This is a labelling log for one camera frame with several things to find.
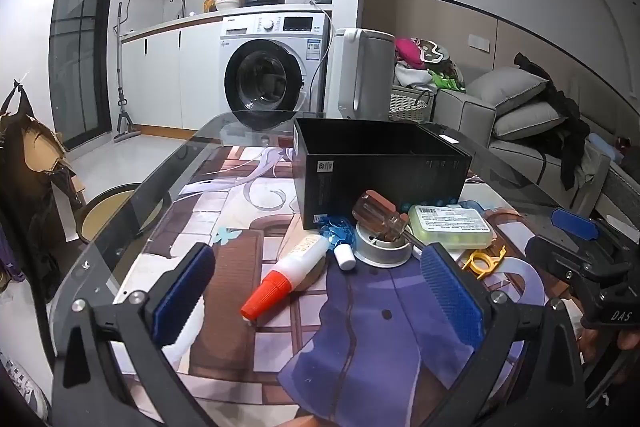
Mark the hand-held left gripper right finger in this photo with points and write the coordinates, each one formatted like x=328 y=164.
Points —
x=450 y=297

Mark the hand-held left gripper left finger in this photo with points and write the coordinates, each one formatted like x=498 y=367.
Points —
x=182 y=292

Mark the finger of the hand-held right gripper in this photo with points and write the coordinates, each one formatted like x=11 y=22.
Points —
x=560 y=259
x=575 y=221

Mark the yellow plastic clip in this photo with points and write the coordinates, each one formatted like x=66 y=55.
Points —
x=475 y=263

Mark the green case with white label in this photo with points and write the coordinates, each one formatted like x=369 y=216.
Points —
x=450 y=222

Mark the white orange-capped glue bottle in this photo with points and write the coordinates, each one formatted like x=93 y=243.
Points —
x=295 y=264

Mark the black cardboard box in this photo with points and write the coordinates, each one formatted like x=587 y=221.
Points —
x=380 y=177

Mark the person's right hand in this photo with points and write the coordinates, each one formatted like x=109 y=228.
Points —
x=597 y=342

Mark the light blue cloth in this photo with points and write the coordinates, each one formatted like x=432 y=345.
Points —
x=602 y=147

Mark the grey round disc device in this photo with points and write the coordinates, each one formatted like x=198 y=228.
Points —
x=382 y=253

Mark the black clothing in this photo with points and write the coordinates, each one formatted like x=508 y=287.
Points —
x=570 y=132

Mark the round wooden stool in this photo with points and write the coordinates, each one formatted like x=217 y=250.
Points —
x=107 y=212

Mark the small grey pillow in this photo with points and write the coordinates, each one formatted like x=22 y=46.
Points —
x=530 y=119

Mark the blue bottle with white cap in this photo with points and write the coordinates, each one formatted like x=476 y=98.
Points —
x=337 y=229

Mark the dark cloth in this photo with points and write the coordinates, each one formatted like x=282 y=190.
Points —
x=50 y=237

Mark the large grey pillow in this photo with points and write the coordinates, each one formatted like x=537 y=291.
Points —
x=505 y=89

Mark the grey sofa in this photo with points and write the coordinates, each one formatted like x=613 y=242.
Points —
x=465 y=112

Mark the white sneaker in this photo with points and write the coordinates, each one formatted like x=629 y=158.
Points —
x=25 y=387

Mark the flat mop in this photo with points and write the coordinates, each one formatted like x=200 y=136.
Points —
x=122 y=117

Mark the green garment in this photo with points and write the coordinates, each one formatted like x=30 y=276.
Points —
x=447 y=81

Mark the wicker laundry basket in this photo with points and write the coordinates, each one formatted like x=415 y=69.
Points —
x=407 y=104

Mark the brown cardboard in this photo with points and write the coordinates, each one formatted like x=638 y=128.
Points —
x=30 y=142

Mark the white lower kitchen cabinets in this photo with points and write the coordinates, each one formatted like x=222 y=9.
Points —
x=160 y=77

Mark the white cloth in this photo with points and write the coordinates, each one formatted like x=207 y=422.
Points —
x=412 y=77

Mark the white air purifier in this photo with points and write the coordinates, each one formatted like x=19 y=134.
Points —
x=360 y=77

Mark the pink garment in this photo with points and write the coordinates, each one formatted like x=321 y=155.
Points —
x=407 y=49

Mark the dark glass door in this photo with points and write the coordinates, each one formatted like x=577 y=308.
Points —
x=85 y=32

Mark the white washing machine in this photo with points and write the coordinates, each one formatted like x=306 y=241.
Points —
x=280 y=27

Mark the kitchen faucet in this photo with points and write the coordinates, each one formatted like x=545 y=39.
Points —
x=181 y=4

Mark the yellow bottle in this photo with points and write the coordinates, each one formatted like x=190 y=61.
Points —
x=209 y=3

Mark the white bowl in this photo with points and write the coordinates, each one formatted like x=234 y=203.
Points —
x=229 y=4

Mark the wall switch plate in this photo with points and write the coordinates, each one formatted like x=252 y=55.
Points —
x=479 y=43

